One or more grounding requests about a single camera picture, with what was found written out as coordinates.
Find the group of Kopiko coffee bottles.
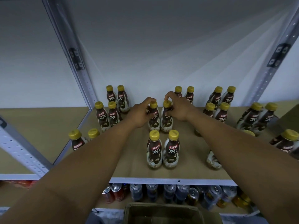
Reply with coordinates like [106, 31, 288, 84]
[68, 85, 299, 170]

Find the person's left forearm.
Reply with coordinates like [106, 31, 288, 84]
[0, 119, 138, 224]

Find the brown cardboard box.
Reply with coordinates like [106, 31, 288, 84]
[122, 203, 224, 224]

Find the person's left hand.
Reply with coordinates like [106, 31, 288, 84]
[124, 96, 158, 129]

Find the red snack packet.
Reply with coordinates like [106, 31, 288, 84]
[7, 180, 40, 189]

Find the row of silver cans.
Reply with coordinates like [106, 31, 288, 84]
[101, 183, 255, 211]

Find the white metal shelving rack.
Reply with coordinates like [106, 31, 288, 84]
[0, 0, 299, 217]

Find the person's right forearm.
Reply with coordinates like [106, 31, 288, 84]
[189, 109, 299, 224]

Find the person's right hand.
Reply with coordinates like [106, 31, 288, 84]
[164, 91, 200, 123]

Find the Kopiko bottle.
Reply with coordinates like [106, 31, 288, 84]
[160, 100, 174, 133]
[148, 101, 161, 133]

